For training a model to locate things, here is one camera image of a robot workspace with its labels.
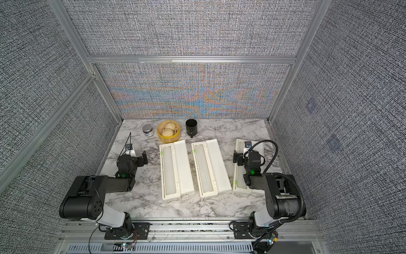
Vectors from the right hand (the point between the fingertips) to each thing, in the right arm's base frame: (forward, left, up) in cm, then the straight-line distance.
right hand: (243, 146), depth 93 cm
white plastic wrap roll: (-23, +22, -3) cm, 32 cm away
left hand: (-2, +62, -1) cm, 62 cm away
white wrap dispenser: (-16, +38, -3) cm, 42 cm away
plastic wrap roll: (-14, +43, -3) cm, 45 cm away
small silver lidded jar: (+16, +61, -5) cm, 63 cm away
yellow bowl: (+16, +47, -5) cm, 50 cm away
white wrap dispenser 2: (-15, +20, -3) cm, 25 cm away
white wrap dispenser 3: (-21, +5, -3) cm, 22 cm away
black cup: (+16, +31, -2) cm, 35 cm away
